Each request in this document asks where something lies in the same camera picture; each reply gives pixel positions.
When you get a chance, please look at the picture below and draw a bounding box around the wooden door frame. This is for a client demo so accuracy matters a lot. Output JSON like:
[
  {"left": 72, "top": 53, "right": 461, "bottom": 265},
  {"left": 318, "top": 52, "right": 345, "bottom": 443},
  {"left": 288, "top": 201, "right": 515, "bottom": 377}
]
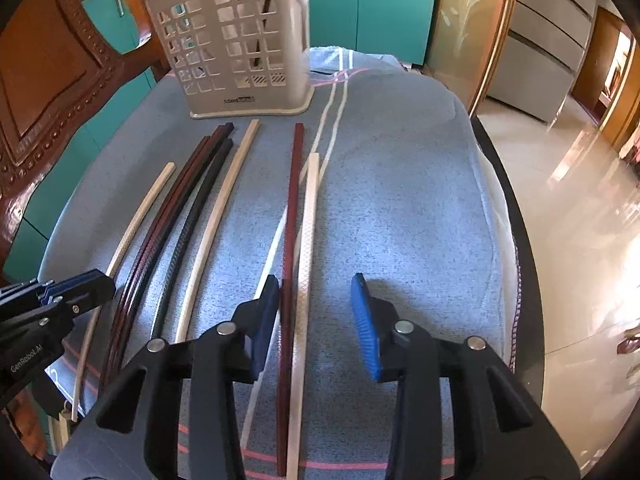
[{"left": 572, "top": 7, "right": 640, "bottom": 148}]

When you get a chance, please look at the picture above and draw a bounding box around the glass door with wooden frame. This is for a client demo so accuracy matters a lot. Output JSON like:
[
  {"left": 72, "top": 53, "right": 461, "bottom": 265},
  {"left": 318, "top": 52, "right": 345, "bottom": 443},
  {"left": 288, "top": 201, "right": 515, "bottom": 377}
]
[{"left": 425, "top": 0, "right": 523, "bottom": 116}]

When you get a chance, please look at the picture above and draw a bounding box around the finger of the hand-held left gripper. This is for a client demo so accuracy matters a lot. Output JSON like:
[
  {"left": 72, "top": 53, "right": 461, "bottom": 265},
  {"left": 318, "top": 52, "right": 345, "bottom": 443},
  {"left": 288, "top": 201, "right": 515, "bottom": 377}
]
[
  {"left": 0, "top": 301, "right": 77, "bottom": 350},
  {"left": 0, "top": 269, "right": 117, "bottom": 313}
]

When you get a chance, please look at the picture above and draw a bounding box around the grey refrigerator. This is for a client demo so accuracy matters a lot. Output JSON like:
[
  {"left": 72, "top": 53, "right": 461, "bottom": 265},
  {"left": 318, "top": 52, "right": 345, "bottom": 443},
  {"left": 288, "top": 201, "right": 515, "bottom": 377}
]
[{"left": 487, "top": 0, "right": 601, "bottom": 123}]

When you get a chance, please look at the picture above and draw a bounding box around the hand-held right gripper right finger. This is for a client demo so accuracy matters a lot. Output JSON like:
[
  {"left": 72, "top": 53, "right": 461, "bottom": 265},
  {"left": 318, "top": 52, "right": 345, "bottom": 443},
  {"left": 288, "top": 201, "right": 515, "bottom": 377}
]
[{"left": 349, "top": 272, "right": 582, "bottom": 480}]

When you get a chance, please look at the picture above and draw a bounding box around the beige plastic utensil basket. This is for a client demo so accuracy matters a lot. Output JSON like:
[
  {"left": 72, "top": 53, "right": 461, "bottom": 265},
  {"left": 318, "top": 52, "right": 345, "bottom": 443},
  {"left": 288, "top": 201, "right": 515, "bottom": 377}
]
[{"left": 141, "top": 0, "right": 316, "bottom": 120}]

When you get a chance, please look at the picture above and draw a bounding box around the blue towel with white stripes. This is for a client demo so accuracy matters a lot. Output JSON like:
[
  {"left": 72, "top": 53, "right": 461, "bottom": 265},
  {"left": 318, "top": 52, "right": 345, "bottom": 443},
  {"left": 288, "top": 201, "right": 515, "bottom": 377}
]
[{"left": 40, "top": 45, "right": 523, "bottom": 480}]

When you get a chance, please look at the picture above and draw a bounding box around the cream patterned chopstick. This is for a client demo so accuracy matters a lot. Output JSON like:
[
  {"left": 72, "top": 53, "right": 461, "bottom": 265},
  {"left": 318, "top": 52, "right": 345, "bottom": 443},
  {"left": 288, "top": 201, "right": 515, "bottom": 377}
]
[{"left": 286, "top": 152, "right": 321, "bottom": 480}]

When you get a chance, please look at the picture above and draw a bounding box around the black textured chopstick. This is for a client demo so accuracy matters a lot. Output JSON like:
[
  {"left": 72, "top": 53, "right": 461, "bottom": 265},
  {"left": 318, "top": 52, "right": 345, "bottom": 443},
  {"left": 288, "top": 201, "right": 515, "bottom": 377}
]
[{"left": 149, "top": 140, "right": 235, "bottom": 341}]

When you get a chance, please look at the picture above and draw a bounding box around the dark red chopstick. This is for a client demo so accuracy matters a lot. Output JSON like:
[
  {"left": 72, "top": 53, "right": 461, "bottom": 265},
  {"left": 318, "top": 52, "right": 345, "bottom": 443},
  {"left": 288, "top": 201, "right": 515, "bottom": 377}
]
[
  {"left": 99, "top": 134, "right": 212, "bottom": 391},
  {"left": 112, "top": 124, "right": 236, "bottom": 366},
  {"left": 255, "top": 0, "right": 277, "bottom": 70},
  {"left": 276, "top": 122, "right": 305, "bottom": 478}
]

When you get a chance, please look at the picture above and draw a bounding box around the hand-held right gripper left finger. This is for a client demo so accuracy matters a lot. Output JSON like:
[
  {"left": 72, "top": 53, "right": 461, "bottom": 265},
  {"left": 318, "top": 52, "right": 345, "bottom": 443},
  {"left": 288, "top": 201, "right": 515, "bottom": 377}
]
[{"left": 69, "top": 274, "right": 281, "bottom": 480}]

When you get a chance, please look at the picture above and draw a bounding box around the carved wooden chair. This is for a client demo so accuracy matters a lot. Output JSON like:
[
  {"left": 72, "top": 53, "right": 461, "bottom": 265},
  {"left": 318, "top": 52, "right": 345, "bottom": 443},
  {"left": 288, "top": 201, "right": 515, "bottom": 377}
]
[{"left": 0, "top": 0, "right": 171, "bottom": 311}]

